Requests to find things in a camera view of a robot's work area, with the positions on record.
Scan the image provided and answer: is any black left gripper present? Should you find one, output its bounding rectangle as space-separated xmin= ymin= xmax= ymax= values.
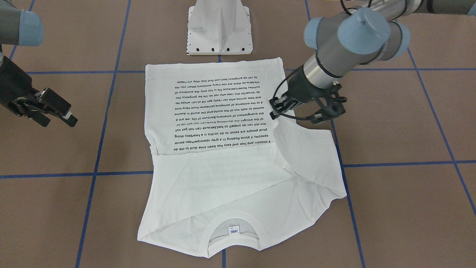
xmin=269 ymin=69 xmax=347 ymax=123

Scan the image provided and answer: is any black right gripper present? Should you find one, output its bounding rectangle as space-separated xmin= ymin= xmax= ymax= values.
xmin=0 ymin=56 xmax=78 ymax=127

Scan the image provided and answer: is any white long-sleeve printed shirt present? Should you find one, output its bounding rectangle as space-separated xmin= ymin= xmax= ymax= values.
xmin=136 ymin=58 xmax=347 ymax=258

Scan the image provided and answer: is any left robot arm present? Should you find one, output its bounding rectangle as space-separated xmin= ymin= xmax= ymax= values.
xmin=269 ymin=0 xmax=475 ymax=124

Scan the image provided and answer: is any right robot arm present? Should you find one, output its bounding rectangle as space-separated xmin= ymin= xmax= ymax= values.
xmin=0 ymin=0 xmax=78 ymax=127

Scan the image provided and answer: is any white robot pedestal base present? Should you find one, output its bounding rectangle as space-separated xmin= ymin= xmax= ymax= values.
xmin=186 ymin=0 xmax=253 ymax=55

